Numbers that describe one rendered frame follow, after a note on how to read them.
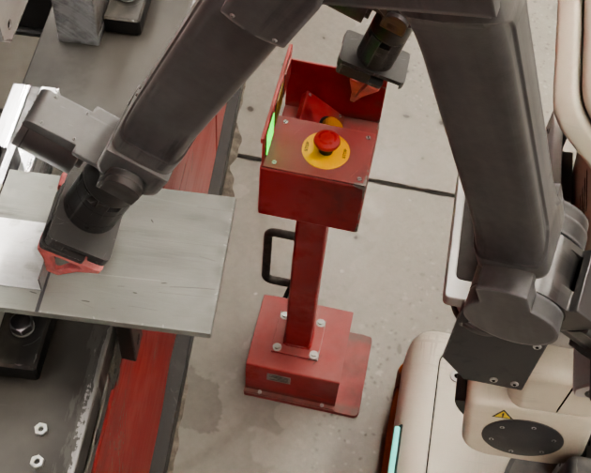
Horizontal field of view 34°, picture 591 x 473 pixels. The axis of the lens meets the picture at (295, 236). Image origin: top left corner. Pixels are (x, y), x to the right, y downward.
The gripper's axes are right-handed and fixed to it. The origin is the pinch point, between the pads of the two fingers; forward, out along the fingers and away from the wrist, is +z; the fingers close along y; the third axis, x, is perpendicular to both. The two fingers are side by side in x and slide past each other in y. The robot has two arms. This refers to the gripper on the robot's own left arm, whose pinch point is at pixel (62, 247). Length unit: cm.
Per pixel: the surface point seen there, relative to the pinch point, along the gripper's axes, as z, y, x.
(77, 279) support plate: 0.1, 2.9, 2.6
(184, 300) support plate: -5.3, 3.8, 13.0
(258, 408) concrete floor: 81, -30, 64
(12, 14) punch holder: -13.3, -15.1, -14.1
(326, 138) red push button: 6, -38, 33
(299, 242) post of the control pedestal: 35, -40, 45
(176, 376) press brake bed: 85, -32, 46
